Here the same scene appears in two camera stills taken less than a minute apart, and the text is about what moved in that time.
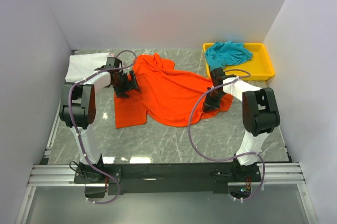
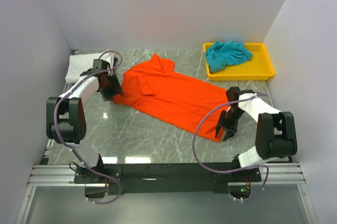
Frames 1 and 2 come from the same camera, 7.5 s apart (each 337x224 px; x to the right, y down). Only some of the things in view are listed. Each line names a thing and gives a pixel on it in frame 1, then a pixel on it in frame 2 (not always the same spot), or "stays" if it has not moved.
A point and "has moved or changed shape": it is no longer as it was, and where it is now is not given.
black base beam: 134,177 stays
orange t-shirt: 170,97 has moved or changed shape
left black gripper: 120,93 → 115,90
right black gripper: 208,103 → 226,126
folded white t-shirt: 81,66 stays
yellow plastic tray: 257,67 stays
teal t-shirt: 223,53 stays
